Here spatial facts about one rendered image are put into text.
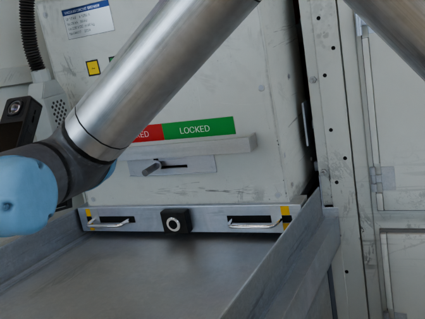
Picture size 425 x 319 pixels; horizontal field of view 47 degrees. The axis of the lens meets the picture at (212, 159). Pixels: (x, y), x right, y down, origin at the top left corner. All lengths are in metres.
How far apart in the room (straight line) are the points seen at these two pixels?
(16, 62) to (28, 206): 0.82
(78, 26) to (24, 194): 0.65
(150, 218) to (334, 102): 0.46
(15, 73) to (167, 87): 0.77
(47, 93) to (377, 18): 0.81
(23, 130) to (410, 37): 0.51
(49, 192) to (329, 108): 0.65
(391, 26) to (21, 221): 0.34
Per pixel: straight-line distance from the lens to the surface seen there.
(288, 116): 0.98
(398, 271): 1.08
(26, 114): 0.70
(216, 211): 1.01
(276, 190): 0.96
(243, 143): 0.90
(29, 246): 1.11
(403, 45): 0.32
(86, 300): 0.89
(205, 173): 0.99
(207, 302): 0.79
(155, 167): 1.03
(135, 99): 0.51
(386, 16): 0.32
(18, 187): 0.47
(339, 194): 1.05
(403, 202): 1.02
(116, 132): 0.54
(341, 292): 1.14
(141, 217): 1.11
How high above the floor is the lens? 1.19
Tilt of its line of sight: 12 degrees down
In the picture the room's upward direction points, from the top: 9 degrees counter-clockwise
